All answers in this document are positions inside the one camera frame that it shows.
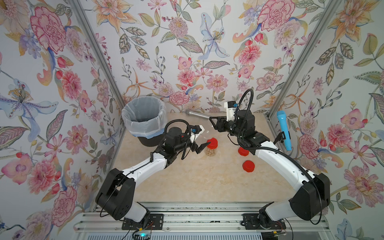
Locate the peanut jar red lid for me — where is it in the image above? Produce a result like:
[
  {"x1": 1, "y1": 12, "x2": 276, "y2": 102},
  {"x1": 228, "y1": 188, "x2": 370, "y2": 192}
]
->
[{"x1": 205, "y1": 138, "x2": 218, "y2": 157}]

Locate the black bin with white liner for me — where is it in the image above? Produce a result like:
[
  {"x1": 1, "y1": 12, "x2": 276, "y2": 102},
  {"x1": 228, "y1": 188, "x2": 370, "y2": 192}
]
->
[{"x1": 122, "y1": 96, "x2": 168, "y2": 147}]

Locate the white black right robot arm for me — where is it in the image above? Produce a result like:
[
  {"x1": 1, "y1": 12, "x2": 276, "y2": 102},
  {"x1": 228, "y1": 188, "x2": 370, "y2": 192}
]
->
[{"x1": 210, "y1": 110, "x2": 330, "y2": 224}]

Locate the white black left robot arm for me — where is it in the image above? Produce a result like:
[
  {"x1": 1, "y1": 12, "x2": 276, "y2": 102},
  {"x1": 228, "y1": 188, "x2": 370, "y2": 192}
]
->
[{"x1": 96, "y1": 125, "x2": 208, "y2": 224}]

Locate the silver microphone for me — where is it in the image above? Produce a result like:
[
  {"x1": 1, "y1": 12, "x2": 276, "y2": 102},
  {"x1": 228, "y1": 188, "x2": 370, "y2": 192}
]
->
[{"x1": 185, "y1": 110, "x2": 210, "y2": 120}]

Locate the blue microphone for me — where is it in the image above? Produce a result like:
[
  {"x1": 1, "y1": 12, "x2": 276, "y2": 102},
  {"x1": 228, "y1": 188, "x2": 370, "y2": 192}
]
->
[{"x1": 277, "y1": 111, "x2": 292, "y2": 151}]

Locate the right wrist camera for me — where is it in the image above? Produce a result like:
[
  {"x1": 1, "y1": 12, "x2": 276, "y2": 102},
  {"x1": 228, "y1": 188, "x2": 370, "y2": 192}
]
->
[{"x1": 224, "y1": 101, "x2": 238, "y2": 122}]

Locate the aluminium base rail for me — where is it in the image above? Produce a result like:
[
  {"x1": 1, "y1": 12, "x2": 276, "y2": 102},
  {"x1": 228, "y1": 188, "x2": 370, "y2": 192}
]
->
[{"x1": 73, "y1": 202, "x2": 334, "y2": 240}]

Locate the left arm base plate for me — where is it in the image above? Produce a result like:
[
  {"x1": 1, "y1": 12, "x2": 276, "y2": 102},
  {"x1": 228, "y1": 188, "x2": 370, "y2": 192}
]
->
[{"x1": 122, "y1": 214, "x2": 164, "y2": 231}]

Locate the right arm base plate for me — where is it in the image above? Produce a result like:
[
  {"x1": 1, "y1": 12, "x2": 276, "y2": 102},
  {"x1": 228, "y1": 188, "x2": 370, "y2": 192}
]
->
[{"x1": 240, "y1": 213, "x2": 287, "y2": 230}]

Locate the aluminium corner post right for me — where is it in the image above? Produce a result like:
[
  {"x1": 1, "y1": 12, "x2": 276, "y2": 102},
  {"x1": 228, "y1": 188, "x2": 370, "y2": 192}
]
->
[{"x1": 266, "y1": 0, "x2": 340, "y2": 121}]

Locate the aluminium corner post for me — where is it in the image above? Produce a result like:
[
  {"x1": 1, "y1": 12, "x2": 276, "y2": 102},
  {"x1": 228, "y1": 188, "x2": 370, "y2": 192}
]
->
[
  {"x1": 266, "y1": 0, "x2": 340, "y2": 121},
  {"x1": 69, "y1": 0, "x2": 126, "y2": 110}
]

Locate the aluminium corner post left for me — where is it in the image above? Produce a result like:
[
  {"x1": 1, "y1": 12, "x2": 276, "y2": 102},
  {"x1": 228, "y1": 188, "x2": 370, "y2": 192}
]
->
[{"x1": 69, "y1": 0, "x2": 126, "y2": 110}]

